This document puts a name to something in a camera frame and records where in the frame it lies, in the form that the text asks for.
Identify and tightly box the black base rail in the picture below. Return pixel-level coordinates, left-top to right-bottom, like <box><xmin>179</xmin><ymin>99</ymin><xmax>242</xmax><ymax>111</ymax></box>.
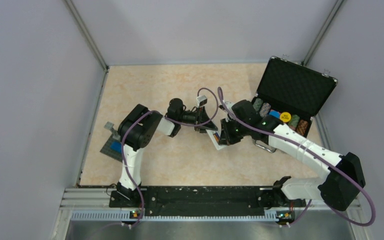
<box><xmin>109</xmin><ymin>186</ymin><xmax>306</xmax><ymax>217</ymax></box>

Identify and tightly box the orange battery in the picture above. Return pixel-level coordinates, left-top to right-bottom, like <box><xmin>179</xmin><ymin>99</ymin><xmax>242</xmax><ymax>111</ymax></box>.
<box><xmin>213</xmin><ymin>132</ymin><xmax>220</xmax><ymax>143</ymax></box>

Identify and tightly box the blue round chip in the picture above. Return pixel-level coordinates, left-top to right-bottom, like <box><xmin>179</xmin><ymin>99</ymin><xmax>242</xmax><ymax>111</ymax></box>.
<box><xmin>269</xmin><ymin>110</ymin><xmax>281</xmax><ymax>119</ymax></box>

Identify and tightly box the yellow round chip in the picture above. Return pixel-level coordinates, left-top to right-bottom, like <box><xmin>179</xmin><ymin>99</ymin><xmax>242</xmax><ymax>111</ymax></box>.
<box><xmin>279</xmin><ymin>112</ymin><xmax>292</xmax><ymax>123</ymax></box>

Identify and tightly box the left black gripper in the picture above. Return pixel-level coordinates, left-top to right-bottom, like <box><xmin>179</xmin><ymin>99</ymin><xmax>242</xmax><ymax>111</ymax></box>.
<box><xmin>177</xmin><ymin>106</ymin><xmax>218</xmax><ymax>134</ymax></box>

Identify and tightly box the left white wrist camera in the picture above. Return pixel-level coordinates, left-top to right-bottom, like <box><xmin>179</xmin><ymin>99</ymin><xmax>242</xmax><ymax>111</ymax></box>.
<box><xmin>195</xmin><ymin>95</ymin><xmax>208</xmax><ymax>108</ymax></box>

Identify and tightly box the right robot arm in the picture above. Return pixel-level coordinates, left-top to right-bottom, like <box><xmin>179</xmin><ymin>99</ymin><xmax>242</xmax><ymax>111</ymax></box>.
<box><xmin>221</xmin><ymin>100</ymin><xmax>371</xmax><ymax>212</ymax></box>

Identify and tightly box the black aluminium case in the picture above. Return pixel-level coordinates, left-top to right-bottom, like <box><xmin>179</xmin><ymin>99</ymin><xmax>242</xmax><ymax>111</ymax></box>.
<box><xmin>251</xmin><ymin>56</ymin><xmax>338</xmax><ymax>137</ymax></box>

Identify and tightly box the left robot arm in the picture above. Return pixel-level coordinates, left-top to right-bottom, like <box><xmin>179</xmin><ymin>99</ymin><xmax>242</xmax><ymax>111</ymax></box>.
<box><xmin>116</xmin><ymin>95</ymin><xmax>218</xmax><ymax>207</ymax></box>

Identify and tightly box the white remote control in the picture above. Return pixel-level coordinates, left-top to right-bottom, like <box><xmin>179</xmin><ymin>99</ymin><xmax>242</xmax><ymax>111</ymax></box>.
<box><xmin>206</xmin><ymin>129</ymin><xmax>228</xmax><ymax>151</ymax></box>

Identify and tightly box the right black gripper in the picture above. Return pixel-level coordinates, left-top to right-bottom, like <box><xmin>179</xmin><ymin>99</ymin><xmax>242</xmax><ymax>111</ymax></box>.
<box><xmin>218</xmin><ymin>116</ymin><xmax>250</xmax><ymax>146</ymax></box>

